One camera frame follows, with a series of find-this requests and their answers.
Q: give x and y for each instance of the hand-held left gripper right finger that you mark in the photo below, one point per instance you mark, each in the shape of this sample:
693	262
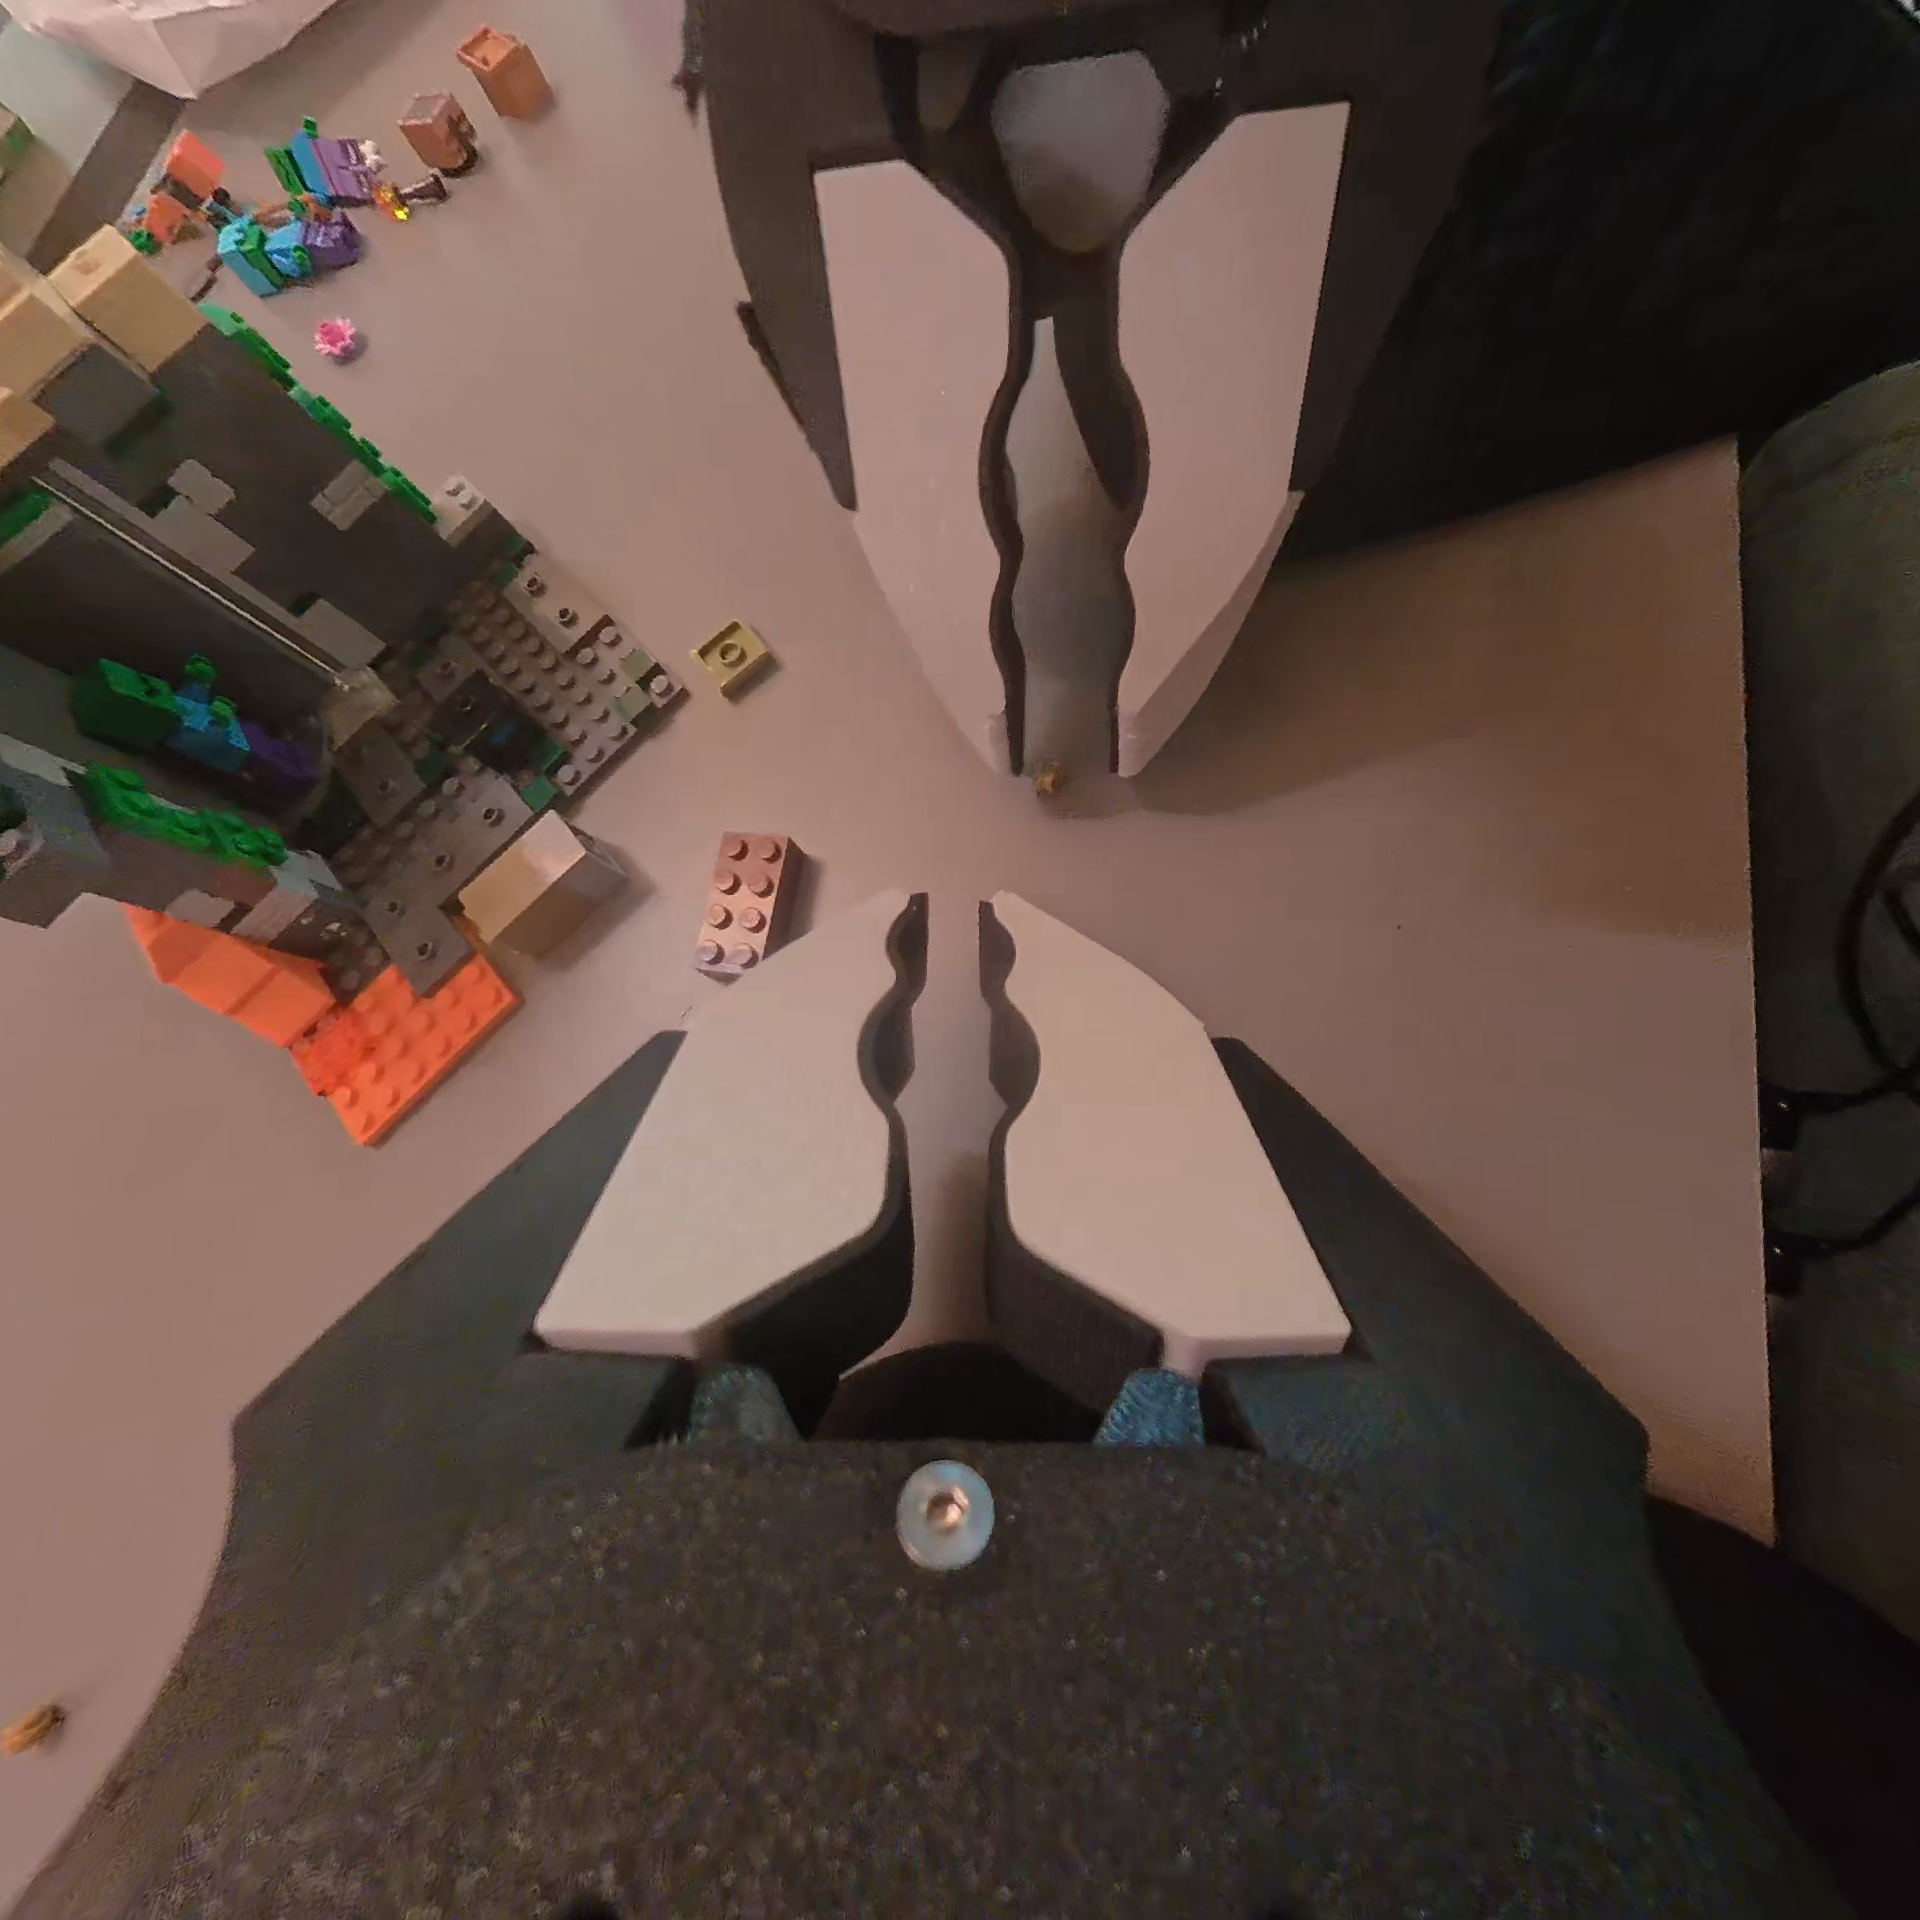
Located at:
1156	1184

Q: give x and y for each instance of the purple toy pieces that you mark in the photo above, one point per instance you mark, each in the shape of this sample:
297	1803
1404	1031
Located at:
323	196

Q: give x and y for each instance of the orange green toy piece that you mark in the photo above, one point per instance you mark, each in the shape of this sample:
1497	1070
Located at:
182	188

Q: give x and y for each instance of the orange brown toy block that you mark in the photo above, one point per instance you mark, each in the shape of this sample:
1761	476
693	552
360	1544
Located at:
503	68

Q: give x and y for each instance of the tan white toy brick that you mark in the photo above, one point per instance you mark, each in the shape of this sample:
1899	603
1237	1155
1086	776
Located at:
548	886

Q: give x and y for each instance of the dark brown toy block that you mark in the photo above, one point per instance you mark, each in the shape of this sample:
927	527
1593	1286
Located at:
439	135

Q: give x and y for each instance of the person's dark green hoodie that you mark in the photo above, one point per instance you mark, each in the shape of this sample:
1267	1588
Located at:
1829	675

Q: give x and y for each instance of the reddish brown toy brick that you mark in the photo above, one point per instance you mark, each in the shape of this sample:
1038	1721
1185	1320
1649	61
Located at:
745	907

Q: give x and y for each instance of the green zombie toy minifigure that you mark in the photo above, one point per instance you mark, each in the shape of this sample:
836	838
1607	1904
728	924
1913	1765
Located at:
195	727

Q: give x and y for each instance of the small orange toy torch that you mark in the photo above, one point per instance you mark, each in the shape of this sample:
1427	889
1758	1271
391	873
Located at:
405	200

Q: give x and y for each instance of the small pink toy flower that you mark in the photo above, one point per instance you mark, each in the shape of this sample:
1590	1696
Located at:
341	340

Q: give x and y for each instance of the toy brick building model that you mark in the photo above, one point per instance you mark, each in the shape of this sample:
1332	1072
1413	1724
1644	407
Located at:
225	524

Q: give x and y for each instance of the grey desk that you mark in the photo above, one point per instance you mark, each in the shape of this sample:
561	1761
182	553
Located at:
1424	902

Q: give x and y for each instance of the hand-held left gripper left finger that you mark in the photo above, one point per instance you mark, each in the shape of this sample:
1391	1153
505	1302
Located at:
705	1184

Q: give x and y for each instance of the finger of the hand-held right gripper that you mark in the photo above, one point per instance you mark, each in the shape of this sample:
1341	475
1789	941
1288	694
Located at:
901	376
1231	376

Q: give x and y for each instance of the olive square toy tile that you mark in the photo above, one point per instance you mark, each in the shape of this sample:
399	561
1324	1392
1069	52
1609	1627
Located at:
735	657

